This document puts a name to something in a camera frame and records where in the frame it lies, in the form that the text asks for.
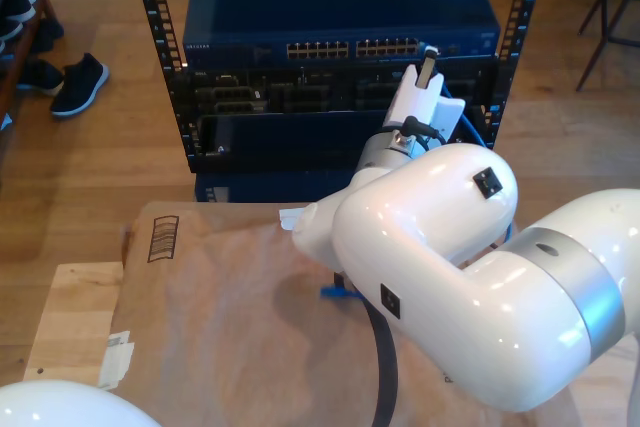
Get dark sneaker white sole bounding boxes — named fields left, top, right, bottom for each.
left=14, top=59, right=66, bottom=97
left=49, top=51, right=111, bottom=118

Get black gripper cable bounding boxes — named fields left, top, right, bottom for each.
left=401, top=115, right=449, bottom=147

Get blue network cable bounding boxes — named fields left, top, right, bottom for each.
left=319, top=40, right=516, bottom=301

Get black rack tray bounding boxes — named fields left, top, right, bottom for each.
left=192, top=106, right=494, bottom=174

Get blue network switch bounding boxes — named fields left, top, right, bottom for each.
left=182, top=0, right=501, bottom=68

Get white barcode label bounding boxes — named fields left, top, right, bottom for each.
left=96, top=330, right=135, bottom=393

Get black server unit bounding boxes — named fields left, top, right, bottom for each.
left=169, top=64, right=512, bottom=116

